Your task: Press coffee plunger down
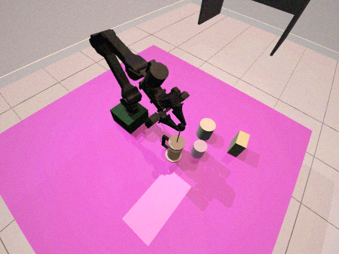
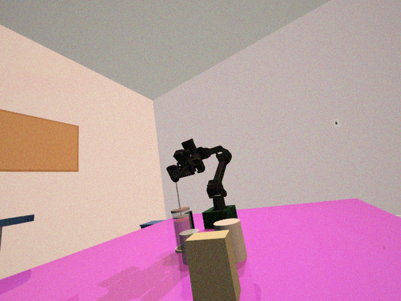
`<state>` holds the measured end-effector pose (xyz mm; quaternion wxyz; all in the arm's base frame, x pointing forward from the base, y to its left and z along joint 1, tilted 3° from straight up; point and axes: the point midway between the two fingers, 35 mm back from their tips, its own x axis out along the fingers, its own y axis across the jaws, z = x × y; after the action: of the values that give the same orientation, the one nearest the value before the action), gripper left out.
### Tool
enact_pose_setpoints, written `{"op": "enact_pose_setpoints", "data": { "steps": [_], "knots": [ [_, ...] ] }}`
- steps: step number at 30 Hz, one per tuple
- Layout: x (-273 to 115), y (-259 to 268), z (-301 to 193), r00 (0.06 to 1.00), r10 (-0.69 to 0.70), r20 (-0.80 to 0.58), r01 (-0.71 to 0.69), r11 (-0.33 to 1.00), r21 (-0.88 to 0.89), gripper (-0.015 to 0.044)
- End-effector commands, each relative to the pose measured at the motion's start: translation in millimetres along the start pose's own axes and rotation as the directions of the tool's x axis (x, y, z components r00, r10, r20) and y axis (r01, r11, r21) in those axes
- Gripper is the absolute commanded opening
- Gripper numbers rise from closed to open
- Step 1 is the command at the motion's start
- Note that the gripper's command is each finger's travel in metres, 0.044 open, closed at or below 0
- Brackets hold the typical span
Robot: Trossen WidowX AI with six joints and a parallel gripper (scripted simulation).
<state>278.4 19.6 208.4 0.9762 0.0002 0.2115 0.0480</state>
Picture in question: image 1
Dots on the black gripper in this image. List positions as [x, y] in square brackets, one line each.
[161, 116]

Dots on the french press coffee maker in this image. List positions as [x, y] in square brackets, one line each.
[176, 143]

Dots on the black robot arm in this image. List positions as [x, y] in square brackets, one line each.
[107, 44]

